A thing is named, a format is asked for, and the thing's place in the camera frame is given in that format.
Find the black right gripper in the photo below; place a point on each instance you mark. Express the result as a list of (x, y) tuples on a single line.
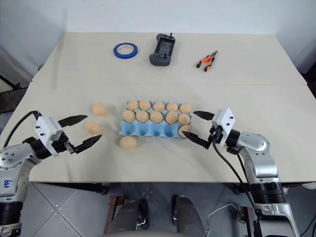
[(215, 134)]

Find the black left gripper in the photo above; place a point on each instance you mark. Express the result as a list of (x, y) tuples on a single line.
[(60, 145)]

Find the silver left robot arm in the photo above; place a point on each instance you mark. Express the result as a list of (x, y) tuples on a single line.
[(14, 158)]

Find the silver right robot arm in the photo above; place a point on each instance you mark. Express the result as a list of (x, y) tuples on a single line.
[(261, 158)]

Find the blue egg carton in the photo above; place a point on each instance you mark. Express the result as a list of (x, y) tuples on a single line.
[(145, 129)]

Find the beige egg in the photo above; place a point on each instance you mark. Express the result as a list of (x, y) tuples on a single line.
[(172, 106), (142, 116), (156, 117), (185, 129), (129, 116), (133, 105), (99, 109), (92, 128), (171, 118), (158, 106), (145, 104), (185, 108), (128, 143), (184, 119)]

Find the black table leg bar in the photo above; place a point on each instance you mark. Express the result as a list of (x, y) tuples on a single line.
[(240, 189), (93, 188)]

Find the orange black pliers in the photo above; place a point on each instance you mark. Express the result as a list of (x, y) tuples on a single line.
[(207, 61)]

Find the dark grey handheld controller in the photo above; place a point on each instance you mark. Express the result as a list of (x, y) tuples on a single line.
[(161, 53)]

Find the blue tape roll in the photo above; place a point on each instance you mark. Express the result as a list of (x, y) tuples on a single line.
[(118, 53)]

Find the rusty brown metal bar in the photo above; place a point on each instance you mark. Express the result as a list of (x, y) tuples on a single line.
[(250, 222), (111, 213)]

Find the dark rounded shape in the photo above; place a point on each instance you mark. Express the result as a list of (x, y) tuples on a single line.
[(129, 217), (187, 214)]

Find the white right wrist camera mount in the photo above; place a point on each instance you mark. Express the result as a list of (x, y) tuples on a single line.
[(224, 121)]

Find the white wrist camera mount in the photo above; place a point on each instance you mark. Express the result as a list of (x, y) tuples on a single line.
[(47, 128), (224, 121)]

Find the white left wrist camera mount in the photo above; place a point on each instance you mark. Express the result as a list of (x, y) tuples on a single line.
[(47, 128)]

